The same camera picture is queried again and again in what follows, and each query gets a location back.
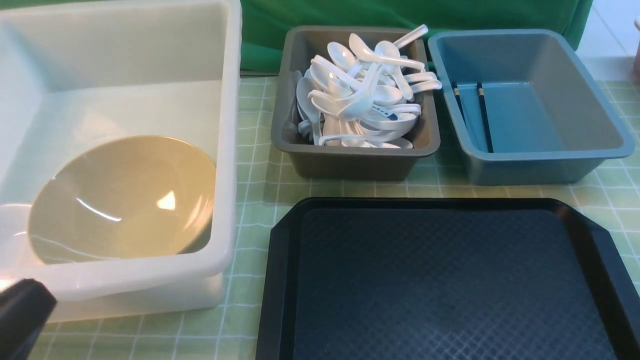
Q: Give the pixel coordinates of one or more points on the beige noodle bowl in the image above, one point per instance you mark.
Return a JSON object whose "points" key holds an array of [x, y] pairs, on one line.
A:
{"points": [[134, 197]]}

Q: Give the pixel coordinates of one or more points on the white soup spoon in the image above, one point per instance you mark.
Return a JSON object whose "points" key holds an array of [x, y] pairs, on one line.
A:
{"points": [[366, 54]]}

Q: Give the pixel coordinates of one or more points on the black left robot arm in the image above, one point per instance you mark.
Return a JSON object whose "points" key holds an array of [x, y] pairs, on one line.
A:
{"points": [[25, 308]]}

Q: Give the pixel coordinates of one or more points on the green checked tablecloth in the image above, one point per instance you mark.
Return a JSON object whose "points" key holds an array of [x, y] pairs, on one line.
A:
{"points": [[267, 188]]}

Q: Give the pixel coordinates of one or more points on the white spoon left side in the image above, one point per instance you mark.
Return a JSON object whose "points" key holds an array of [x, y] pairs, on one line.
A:
{"points": [[309, 111]]}

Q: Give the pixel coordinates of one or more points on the black serving tray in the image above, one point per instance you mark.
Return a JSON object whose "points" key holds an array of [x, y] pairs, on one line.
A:
{"points": [[445, 279]]}

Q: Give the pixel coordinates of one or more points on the grey plastic bin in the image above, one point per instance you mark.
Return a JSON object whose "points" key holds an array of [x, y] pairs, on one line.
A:
{"points": [[302, 43]]}

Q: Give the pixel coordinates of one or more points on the white spoon right edge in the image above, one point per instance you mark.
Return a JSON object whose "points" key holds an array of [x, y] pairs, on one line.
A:
{"points": [[427, 85]]}

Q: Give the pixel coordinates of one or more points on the green backdrop cloth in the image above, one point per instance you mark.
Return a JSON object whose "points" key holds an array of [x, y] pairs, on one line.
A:
{"points": [[265, 23]]}

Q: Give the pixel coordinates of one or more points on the white spoon top sticking out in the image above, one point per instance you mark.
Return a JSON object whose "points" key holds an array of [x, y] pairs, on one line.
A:
{"points": [[410, 37]]}

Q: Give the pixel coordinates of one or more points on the blue plastic bin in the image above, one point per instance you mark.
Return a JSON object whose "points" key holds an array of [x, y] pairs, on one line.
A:
{"points": [[549, 120]]}

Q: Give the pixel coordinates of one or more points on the large white plastic tub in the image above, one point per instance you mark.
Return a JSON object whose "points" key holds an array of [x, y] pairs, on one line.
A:
{"points": [[78, 75]]}

